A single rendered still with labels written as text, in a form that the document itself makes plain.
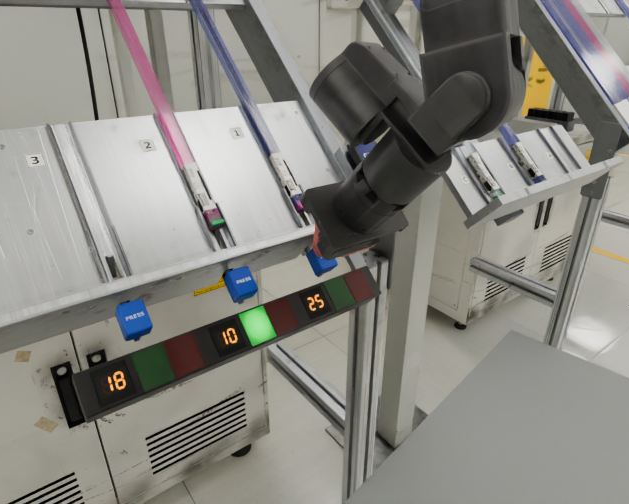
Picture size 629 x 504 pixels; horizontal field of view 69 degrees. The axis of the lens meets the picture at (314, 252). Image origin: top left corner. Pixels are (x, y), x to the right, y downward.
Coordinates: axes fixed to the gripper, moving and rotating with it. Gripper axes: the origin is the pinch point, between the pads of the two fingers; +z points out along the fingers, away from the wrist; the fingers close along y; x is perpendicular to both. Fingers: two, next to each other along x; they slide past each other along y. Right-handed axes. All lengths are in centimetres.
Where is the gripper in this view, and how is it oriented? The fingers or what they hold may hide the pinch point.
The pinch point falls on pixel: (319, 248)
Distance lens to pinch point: 52.4
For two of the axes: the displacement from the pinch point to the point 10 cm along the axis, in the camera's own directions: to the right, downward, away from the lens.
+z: -4.2, 4.2, 8.1
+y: -8.0, 2.5, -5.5
